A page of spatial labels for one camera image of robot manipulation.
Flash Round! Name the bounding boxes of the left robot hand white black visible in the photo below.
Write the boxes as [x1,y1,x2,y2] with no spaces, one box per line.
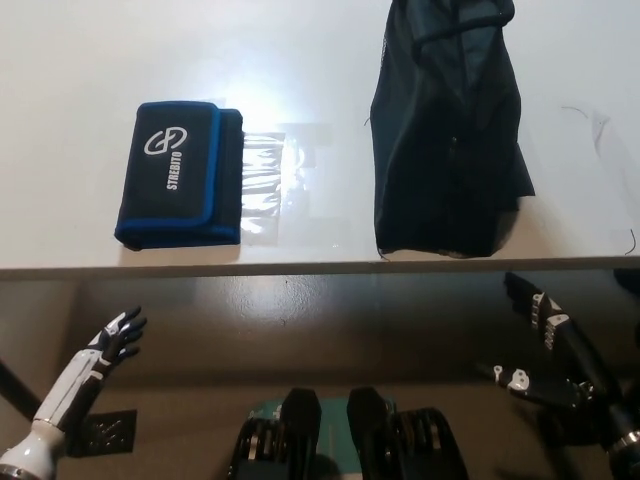
[0,306,149,472]

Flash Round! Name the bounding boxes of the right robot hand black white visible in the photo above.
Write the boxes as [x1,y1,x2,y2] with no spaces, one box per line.
[477,272,640,445]

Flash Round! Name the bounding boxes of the dark green fabric lunch bag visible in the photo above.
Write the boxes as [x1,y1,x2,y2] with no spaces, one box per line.
[368,0,537,261]

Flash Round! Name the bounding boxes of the black diagonal table leg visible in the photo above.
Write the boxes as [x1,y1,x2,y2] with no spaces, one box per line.
[0,357,44,409]

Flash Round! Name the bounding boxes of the robot legs and feet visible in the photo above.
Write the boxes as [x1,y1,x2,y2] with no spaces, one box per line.
[227,387,469,480]

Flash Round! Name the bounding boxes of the black notebook case, blue trim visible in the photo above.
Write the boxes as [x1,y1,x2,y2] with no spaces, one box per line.
[113,101,246,252]

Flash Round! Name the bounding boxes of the clear plastic packet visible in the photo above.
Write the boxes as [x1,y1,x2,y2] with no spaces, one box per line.
[238,122,344,249]

